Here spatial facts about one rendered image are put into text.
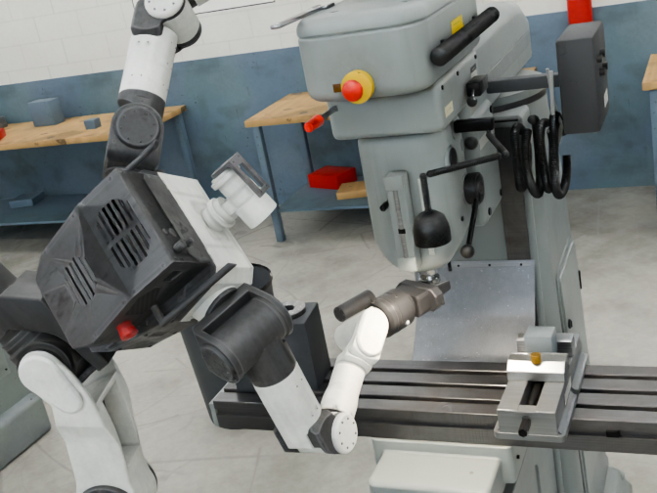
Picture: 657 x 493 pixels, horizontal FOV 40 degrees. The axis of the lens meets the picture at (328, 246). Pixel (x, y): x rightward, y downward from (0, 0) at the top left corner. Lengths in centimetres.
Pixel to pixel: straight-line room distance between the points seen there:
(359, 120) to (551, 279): 84
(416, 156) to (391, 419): 64
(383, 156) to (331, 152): 489
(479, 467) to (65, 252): 102
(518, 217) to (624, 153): 396
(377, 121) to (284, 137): 508
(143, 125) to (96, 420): 57
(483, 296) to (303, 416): 88
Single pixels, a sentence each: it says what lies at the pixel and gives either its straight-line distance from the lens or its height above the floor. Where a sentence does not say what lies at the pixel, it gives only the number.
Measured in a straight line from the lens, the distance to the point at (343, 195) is 612.
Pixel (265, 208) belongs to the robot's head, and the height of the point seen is 160.
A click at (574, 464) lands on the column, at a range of 271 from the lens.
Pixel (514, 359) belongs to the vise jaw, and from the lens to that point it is 202.
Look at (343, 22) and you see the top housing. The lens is 169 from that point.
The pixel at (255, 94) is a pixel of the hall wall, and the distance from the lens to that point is 688.
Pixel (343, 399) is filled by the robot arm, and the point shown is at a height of 118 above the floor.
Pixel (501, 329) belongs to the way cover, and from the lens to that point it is 238.
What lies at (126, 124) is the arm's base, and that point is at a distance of 168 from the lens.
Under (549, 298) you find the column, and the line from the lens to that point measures 245.
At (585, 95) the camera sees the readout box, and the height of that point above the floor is 160.
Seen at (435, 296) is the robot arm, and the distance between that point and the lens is 197.
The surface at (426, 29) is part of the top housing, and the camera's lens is 169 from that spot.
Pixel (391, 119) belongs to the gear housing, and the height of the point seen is 167.
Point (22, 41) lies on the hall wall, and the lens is 798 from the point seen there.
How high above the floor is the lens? 207
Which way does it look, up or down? 20 degrees down
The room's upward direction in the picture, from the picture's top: 11 degrees counter-clockwise
